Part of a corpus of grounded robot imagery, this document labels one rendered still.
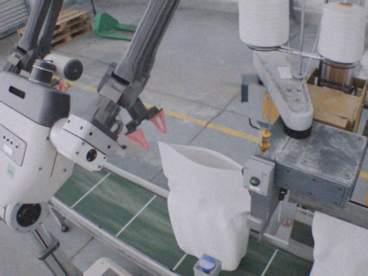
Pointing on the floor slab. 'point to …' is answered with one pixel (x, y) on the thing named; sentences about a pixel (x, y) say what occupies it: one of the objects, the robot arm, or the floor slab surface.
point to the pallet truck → (102, 27)
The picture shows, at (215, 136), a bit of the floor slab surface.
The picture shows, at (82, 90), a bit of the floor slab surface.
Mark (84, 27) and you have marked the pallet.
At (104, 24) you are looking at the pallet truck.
